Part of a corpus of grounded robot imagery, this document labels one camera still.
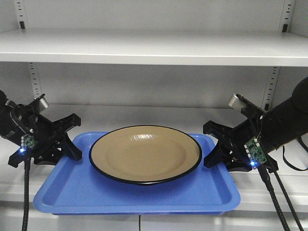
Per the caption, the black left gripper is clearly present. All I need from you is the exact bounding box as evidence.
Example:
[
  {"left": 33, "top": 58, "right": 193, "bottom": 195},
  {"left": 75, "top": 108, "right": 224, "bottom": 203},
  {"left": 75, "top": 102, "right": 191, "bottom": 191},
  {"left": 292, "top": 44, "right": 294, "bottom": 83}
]
[{"left": 7, "top": 103, "right": 82, "bottom": 167}]

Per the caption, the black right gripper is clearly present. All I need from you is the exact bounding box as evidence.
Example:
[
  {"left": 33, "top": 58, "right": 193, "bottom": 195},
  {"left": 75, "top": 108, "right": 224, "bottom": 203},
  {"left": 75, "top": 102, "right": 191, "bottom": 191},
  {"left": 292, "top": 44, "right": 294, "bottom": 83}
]
[{"left": 203, "top": 116, "right": 275, "bottom": 172}]

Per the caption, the blue plastic tray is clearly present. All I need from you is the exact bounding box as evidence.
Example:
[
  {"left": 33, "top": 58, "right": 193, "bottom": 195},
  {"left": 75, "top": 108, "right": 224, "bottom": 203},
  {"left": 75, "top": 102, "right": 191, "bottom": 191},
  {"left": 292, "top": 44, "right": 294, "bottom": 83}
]
[{"left": 33, "top": 131, "right": 241, "bottom": 215}]

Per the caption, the beige plate with black rim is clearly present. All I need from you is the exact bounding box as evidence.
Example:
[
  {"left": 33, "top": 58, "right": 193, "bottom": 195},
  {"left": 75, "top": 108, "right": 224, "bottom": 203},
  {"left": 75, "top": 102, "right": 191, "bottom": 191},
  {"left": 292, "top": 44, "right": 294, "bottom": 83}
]
[{"left": 89, "top": 126, "right": 202, "bottom": 185}]

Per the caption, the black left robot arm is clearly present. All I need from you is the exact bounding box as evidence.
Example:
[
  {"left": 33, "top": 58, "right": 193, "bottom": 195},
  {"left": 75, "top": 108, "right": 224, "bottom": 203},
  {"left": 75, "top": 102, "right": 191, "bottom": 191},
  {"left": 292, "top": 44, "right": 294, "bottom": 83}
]
[{"left": 0, "top": 92, "right": 82, "bottom": 167}]

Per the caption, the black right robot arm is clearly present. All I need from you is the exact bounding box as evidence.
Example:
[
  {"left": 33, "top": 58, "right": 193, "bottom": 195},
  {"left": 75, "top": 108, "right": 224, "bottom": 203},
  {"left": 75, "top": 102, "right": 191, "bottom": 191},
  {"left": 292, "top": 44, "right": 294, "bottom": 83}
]
[{"left": 203, "top": 78, "right": 308, "bottom": 172}]

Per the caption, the white cabinet lower shelf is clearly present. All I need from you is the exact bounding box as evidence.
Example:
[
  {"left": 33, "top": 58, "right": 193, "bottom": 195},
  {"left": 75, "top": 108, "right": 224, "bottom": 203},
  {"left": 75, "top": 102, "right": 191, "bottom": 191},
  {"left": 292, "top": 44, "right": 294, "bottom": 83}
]
[{"left": 0, "top": 104, "right": 308, "bottom": 213}]

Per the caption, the white cabinet shelf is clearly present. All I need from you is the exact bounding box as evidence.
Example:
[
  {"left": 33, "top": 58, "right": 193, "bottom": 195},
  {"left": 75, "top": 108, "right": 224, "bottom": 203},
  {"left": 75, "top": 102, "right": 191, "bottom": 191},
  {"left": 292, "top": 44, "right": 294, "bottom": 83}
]
[
  {"left": 0, "top": 29, "right": 308, "bottom": 67},
  {"left": 0, "top": 104, "right": 308, "bottom": 213}
]

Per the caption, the white cabinet upper shelf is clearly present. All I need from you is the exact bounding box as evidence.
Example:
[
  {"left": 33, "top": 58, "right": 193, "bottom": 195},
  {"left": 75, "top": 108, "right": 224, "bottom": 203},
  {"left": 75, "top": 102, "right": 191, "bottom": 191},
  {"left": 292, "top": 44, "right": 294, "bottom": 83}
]
[{"left": 0, "top": 29, "right": 308, "bottom": 67}]

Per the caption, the green right circuit board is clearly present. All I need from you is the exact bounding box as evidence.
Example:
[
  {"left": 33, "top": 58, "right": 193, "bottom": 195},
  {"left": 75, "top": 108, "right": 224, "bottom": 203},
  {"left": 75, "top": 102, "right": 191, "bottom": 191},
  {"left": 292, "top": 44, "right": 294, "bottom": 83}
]
[{"left": 244, "top": 137, "right": 267, "bottom": 169}]

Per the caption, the green circuit board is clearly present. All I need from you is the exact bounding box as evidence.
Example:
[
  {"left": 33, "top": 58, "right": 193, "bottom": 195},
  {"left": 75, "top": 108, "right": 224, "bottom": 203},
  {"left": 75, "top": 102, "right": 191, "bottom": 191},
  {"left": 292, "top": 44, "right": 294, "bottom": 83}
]
[
  {"left": 21, "top": 134, "right": 36, "bottom": 148},
  {"left": 244, "top": 137, "right": 267, "bottom": 169}
]

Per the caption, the green left circuit board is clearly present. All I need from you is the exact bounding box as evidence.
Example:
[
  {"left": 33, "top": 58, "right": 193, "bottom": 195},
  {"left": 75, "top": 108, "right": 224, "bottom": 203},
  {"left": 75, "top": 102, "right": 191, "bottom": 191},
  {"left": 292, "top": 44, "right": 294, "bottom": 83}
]
[{"left": 21, "top": 134, "right": 36, "bottom": 148}]

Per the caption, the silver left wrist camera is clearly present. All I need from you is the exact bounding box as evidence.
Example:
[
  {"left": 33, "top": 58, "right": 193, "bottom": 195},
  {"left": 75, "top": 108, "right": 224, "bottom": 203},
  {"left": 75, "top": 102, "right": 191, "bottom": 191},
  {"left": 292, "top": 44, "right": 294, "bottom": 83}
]
[{"left": 32, "top": 94, "right": 49, "bottom": 113}]

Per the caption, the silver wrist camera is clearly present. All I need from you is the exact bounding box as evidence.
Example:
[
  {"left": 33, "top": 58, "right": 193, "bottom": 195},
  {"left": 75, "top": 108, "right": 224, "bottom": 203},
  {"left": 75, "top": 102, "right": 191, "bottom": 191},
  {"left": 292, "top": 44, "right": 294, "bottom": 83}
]
[
  {"left": 32, "top": 94, "right": 49, "bottom": 113},
  {"left": 227, "top": 93, "right": 268, "bottom": 115}
]

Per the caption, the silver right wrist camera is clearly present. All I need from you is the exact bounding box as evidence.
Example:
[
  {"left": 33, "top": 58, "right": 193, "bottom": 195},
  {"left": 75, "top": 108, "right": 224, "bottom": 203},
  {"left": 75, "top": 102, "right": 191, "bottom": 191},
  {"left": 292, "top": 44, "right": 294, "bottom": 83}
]
[{"left": 227, "top": 93, "right": 268, "bottom": 115}]

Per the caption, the black left braided cable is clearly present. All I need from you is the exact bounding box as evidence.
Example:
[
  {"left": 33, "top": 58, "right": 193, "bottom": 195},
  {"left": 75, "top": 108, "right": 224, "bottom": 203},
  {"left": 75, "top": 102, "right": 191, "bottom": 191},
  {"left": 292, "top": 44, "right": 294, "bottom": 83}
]
[{"left": 20, "top": 149, "right": 31, "bottom": 231}]

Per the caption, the black braided cable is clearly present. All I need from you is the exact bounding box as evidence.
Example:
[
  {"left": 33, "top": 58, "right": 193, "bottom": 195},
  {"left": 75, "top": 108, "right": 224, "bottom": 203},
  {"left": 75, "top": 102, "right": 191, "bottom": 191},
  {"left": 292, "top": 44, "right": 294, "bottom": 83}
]
[
  {"left": 257, "top": 163, "right": 304, "bottom": 231},
  {"left": 20, "top": 149, "right": 31, "bottom": 231}
]

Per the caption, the black right braided cable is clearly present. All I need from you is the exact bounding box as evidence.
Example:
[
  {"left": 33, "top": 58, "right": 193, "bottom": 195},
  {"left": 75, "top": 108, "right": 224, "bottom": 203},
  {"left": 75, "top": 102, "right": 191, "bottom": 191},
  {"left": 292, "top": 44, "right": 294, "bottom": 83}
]
[{"left": 257, "top": 163, "right": 304, "bottom": 231}]

